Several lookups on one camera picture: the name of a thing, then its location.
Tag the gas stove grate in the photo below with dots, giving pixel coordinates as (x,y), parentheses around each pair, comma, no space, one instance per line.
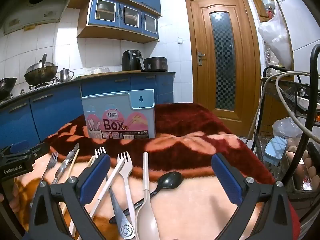
(41,86)

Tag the wooden cutting board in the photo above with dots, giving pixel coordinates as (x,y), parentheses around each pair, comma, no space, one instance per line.
(112,73)

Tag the wooden wall shelf niche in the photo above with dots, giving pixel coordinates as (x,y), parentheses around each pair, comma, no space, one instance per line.
(256,2)

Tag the metal kettle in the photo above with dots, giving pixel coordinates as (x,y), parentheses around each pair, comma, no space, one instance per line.
(65,75)

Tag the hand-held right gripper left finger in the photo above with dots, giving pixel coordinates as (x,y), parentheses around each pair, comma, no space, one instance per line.
(96,177)

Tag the crumpled clear plastic bag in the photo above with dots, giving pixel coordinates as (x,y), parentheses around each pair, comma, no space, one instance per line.
(285,128)

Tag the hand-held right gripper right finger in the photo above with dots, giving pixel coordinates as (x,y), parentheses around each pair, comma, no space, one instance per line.
(226,180)

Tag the clear plastic food bags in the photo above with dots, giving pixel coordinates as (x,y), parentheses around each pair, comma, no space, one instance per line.
(98,70)

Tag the small metal fork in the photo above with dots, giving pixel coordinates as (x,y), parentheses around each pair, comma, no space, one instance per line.
(51,163)

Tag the beige plastic spoon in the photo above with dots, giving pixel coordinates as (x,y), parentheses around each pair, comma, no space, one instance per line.
(147,220)

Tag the light blue utensil box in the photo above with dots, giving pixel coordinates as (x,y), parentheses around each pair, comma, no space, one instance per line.
(117,105)

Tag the black plastic spoon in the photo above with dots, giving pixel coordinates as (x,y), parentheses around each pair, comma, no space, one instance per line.
(171,180)

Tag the light blue lid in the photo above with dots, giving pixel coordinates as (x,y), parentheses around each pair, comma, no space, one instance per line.
(275,150)

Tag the dark frying pan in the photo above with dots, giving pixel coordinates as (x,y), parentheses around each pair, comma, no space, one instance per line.
(6,86)

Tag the black air fryer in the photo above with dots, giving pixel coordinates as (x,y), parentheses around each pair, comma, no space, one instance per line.
(131,60)

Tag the blue glass-door wall cabinet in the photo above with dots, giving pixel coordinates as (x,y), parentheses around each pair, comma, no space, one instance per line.
(117,20)

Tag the black rice cooker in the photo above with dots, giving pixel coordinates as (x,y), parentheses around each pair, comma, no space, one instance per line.
(156,64)

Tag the metal ladle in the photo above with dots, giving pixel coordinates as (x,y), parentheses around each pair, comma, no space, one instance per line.
(43,61)

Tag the wall switch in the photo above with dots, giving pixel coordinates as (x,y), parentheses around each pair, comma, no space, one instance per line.
(180,40)

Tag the bottles with red labels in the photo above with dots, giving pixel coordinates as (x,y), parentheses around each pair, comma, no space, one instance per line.
(267,5)

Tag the white plastic fork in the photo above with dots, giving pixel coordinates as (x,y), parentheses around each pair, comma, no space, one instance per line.
(126,171)

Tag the blue kitchen base cabinets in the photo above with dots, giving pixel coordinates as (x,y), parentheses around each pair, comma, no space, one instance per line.
(50,112)

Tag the white chopstick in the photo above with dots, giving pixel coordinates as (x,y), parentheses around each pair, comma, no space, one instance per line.
(110,182)

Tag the black metal rack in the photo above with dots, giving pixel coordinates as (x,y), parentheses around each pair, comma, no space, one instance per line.
(312,80)

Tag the range hood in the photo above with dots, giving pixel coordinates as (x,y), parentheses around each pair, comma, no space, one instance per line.
(37,7)

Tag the metal wok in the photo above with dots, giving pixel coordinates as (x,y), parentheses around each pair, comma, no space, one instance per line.
(41,73)

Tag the white plastic bag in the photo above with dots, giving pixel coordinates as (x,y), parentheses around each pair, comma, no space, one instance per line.
(277,40)

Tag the wooden door glass panel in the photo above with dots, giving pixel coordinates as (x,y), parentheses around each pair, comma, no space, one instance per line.
(200,80)

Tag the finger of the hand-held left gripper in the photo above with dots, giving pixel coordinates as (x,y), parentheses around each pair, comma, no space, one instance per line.
(37,151)
(20,146)

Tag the red floral blanket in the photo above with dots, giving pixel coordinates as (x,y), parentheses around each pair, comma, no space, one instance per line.
(187,130)

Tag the pile of eggs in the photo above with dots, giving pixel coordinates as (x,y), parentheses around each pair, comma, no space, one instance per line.
(308,170)

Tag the metal table knife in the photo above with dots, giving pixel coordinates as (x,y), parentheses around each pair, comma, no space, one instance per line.
(66,161)

